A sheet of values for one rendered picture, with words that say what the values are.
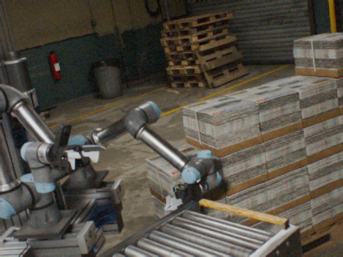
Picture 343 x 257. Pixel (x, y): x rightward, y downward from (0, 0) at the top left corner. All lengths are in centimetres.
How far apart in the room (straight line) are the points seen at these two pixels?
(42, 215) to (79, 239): 19
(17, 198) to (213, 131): 105
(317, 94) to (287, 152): 39
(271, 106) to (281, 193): 52
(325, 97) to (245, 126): 58
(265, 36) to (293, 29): 71
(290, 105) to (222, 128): 46
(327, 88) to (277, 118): 40
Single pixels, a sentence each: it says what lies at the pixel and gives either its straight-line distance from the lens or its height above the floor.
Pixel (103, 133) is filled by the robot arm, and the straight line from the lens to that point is 250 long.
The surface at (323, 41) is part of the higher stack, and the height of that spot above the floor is 128.
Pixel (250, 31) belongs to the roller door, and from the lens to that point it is 1052.
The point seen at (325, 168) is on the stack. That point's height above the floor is 53.
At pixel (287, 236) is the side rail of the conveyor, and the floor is 80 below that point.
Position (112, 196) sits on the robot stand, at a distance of 249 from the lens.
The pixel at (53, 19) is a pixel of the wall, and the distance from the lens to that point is 951.
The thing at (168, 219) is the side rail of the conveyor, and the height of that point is 80.
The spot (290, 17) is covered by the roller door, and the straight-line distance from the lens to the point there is 993.
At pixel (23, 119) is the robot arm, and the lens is 193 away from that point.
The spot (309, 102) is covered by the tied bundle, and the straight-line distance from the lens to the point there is 277.
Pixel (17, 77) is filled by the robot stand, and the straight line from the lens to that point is 223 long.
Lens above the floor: 165
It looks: 15 degrees down
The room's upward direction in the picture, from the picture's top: 10 degrees counter-clockwise
